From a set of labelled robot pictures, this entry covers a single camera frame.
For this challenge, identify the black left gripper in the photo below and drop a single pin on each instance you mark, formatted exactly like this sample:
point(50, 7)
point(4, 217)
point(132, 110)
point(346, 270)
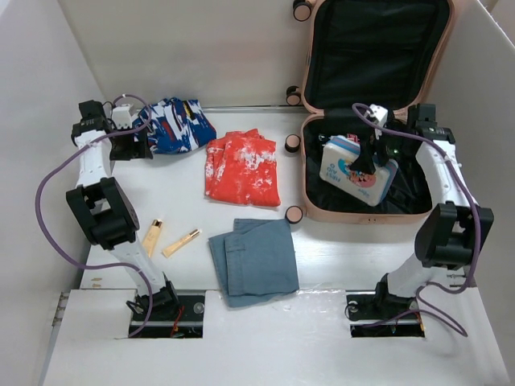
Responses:
point(137, 149)

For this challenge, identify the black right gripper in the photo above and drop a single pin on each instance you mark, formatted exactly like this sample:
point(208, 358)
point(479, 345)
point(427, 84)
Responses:
point(368, 147)

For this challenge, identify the cola bottle red cap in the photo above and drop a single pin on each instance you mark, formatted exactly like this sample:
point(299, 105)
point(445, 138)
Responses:
point(323, 138)

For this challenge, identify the white first aid tin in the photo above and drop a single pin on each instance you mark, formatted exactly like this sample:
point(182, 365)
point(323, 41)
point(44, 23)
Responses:
point(338, 155)

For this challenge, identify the large cream cosmetic tube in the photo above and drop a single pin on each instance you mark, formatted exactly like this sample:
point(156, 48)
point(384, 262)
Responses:
point(152, 236)

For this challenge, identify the small cream cosmetic tube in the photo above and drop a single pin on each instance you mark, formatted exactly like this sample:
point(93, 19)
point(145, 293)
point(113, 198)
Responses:
point(173, 248)

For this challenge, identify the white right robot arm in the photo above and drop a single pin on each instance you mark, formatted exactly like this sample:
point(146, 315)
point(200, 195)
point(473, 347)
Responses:
point(448, 244)

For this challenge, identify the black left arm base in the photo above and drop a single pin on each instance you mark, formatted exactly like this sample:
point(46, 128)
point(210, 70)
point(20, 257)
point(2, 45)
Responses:
point(185, 322)

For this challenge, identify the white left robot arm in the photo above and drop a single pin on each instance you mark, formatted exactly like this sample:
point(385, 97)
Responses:
point(103, 210)

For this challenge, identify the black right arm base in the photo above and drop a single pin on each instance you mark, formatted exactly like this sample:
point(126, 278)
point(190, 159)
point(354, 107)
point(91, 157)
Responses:
point(370, 317)

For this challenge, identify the blue white patterned garment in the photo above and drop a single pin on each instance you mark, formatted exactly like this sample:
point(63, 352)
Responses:
point(178, 127)

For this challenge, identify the pink hard-shell suitcase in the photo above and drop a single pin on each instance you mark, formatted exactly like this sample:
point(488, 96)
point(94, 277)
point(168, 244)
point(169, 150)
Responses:
point(370, 52)

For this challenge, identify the red white patterned garment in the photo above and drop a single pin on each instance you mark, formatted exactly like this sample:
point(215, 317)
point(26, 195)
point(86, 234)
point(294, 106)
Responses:
point(241, 168)

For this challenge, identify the folded blue denim shorts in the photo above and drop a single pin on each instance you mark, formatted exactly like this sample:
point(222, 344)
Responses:
point(255, 262)

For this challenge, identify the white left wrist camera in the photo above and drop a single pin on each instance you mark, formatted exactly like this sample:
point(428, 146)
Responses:
point(122, 116)

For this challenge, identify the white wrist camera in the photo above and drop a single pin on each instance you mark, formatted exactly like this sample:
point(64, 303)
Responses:
point(122, 116)
point(377, 115)

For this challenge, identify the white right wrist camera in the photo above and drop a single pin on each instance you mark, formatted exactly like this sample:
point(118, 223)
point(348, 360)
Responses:
point(377, 115)

